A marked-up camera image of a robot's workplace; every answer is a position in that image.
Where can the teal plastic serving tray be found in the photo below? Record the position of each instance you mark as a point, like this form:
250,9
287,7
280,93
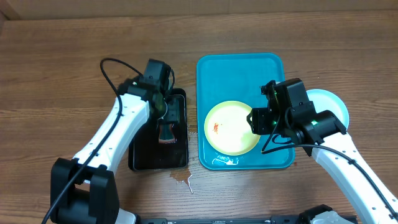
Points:
237,77

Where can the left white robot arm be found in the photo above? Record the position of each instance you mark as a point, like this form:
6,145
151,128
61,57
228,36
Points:
83,189

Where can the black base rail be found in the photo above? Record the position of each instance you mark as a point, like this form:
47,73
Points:
276,219

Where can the green and orange sponge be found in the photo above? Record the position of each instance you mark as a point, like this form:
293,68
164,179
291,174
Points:
166,134

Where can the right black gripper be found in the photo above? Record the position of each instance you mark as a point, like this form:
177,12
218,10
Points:
259,122

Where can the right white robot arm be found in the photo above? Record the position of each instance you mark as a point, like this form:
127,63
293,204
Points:
324,138

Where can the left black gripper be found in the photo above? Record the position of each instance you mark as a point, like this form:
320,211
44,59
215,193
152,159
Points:
166,121

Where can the light blue plate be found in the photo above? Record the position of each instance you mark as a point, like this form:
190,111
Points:
326,100

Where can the yellow plate tray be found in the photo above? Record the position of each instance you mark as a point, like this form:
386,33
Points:
227,130

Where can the black water tray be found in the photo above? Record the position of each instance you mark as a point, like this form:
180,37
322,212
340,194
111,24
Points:
145,151

